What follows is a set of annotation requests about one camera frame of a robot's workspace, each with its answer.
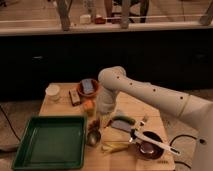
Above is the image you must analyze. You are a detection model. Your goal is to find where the grey cleaver knife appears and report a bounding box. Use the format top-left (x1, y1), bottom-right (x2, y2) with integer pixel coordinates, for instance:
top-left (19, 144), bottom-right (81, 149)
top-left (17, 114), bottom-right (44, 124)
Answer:
top-left (111, 120), bottom-right (131, 133)

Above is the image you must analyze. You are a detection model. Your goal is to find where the green plastic tray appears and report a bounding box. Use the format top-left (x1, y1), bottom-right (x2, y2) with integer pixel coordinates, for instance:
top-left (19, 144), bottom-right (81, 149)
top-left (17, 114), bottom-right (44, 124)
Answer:
top-left (12, 116), bottom-right (86, 171)

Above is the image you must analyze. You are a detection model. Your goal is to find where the grey blue sponge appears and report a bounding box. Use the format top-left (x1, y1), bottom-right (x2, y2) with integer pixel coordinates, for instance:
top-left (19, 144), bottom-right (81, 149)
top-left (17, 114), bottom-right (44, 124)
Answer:
top-left (82, 79), bottom-right (94, 94)

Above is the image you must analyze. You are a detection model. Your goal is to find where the black cable right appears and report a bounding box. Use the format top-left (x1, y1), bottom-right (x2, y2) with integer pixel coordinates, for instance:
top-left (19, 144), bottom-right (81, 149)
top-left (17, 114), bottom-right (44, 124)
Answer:
top-left (169, 133), bottom-right (198, 169)

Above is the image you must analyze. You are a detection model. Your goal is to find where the orange fruit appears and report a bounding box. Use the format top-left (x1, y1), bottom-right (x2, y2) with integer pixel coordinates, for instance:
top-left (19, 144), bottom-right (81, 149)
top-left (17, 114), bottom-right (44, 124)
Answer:
top-left (83, 100), bottom-right (95, 112)

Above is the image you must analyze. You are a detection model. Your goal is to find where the white spatula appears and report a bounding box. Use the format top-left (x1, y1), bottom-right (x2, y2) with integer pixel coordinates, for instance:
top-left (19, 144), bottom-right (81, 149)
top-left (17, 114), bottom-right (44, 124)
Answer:
top-left (130, 129), bottom-right (181, 156)

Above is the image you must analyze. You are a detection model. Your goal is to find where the black cable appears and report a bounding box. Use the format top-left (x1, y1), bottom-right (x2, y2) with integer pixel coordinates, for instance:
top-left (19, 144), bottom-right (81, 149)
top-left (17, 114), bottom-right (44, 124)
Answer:
top-left (169, 133), bottom-right (198, 169)
top-left (0, 105), bottom-right (22, 143)

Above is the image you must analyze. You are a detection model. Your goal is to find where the wooden cutting board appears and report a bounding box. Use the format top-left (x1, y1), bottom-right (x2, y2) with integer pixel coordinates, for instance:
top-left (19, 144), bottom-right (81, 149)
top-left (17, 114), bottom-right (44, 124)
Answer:
top-left (39, 83), bottom-right (175, 171)

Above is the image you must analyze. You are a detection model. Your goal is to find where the black cable left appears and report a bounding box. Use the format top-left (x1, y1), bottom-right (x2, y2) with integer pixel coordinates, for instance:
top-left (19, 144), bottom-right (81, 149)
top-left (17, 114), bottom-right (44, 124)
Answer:
top-left (0, 105), bottom-right (22, 143)

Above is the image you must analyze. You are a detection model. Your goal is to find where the yellow corn cob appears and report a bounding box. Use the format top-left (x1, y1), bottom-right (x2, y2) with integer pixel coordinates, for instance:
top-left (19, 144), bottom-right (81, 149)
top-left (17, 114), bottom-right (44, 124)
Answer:
top-left (101, 143), bottom-right (129, 153)

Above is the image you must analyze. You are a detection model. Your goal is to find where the orange bowl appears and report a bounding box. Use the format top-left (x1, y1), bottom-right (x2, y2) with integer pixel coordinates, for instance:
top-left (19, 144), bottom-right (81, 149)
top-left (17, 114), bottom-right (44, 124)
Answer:
top-left (77, 78), bottom-right (99, 98)

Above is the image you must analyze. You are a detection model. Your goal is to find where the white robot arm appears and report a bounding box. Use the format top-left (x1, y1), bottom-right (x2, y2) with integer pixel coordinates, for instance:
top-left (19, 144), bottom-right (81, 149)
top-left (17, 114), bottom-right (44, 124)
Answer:
top-left (97, 66), bottom-right (213, 171)

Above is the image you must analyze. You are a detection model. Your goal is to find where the white paper cup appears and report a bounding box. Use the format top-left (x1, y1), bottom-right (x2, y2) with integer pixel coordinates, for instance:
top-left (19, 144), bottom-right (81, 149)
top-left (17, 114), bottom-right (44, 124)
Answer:
top-left (45, 84), bottom-right (60, 101)

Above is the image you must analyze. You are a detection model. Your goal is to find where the green cucumber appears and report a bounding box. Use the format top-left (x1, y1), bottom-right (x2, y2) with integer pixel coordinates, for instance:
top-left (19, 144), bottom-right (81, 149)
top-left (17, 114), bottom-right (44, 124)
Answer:
top-left (112, 115), bottom-right (136, 125)

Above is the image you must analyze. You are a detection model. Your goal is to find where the dark grapes bunch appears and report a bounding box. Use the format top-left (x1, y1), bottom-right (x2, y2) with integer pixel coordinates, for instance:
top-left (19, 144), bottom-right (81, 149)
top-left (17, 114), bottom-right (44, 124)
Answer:
top-left (88, 119), bottom-right (100, 130)

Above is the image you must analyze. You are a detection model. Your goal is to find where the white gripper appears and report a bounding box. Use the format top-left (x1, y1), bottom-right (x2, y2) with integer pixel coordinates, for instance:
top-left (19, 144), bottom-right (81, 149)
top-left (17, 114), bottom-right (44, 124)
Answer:
top-left (96, 87), bottom-right (119, 115)

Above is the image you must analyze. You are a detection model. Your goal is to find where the dark red bowl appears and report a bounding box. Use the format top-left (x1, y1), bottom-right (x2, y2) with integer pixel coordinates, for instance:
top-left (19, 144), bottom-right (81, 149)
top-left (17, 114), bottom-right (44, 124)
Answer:
top-left (138, 131), bottom-right (164, 160)

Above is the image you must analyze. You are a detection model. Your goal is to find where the brown bread block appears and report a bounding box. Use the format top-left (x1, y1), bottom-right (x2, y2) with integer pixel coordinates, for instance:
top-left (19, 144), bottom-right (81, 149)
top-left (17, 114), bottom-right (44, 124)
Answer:
top-left (69, 90), bottom-right (81, 106)

